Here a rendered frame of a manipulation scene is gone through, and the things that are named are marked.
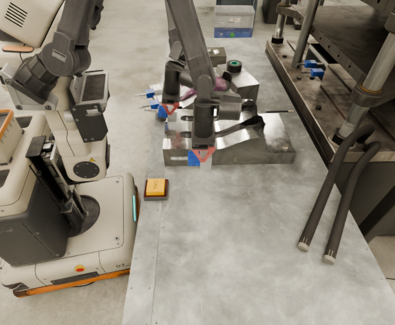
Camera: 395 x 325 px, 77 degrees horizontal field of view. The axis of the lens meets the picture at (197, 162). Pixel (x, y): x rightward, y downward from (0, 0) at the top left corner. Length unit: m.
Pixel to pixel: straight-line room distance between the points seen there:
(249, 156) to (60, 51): 0.68
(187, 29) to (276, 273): 0.67
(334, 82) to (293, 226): 0.93
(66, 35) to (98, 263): 1.07
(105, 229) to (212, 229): 0.81
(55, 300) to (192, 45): 1.51
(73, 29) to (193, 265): 0.67
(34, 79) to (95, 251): 0.93
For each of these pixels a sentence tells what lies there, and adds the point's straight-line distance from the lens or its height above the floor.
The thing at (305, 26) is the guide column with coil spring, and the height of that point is 1.03.
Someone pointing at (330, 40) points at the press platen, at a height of 1.04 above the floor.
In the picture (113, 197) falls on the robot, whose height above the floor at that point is 0.28.
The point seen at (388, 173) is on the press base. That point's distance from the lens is 1.46.
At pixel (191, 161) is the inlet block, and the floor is 0.94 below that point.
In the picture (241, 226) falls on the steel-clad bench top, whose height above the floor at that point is 0.80.
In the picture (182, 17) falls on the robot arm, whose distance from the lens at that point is 0.65.
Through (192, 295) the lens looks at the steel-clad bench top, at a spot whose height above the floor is 0.80.
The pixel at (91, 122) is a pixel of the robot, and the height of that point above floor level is 0.97.
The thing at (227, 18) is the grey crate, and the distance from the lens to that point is 4.39.
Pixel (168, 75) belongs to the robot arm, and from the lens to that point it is 0.91.
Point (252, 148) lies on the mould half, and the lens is 0.95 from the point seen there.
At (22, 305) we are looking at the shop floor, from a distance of 1.82.
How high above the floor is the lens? 1.51
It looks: 45 degrees down
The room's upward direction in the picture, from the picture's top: straight up
